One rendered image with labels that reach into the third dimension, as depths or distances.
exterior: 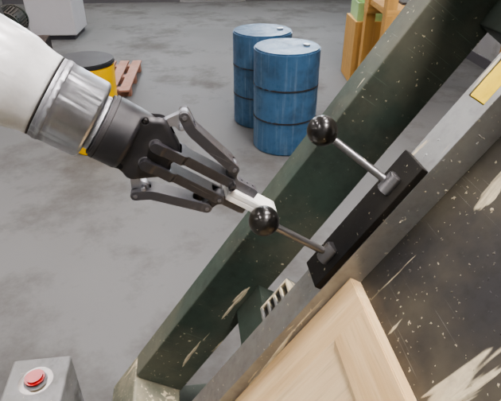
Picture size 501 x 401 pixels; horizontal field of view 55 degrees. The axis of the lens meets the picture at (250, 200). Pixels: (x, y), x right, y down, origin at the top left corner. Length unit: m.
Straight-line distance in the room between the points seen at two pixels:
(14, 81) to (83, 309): 2.20
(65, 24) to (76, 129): 7.42
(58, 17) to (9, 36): 7.41
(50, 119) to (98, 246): 2.54
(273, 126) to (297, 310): 3.22
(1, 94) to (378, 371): 0.46
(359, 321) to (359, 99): 0.35
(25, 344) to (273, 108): 2.35
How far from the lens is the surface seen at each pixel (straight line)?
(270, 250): 0.89
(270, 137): 3.87
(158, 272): 2.76
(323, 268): 0.63
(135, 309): 2.57
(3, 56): 0.51
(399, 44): 0.77
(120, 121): 0.52
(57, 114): 0.51
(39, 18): 8.01
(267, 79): 3.71
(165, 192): 0.58
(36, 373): 1.13
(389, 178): 0.59
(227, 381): 0.76
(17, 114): 0.52
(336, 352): 0.61
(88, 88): 0.52
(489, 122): 0.59
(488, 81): 0.60
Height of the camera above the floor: 1.77
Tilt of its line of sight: 32 degrees down
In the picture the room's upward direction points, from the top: straight up
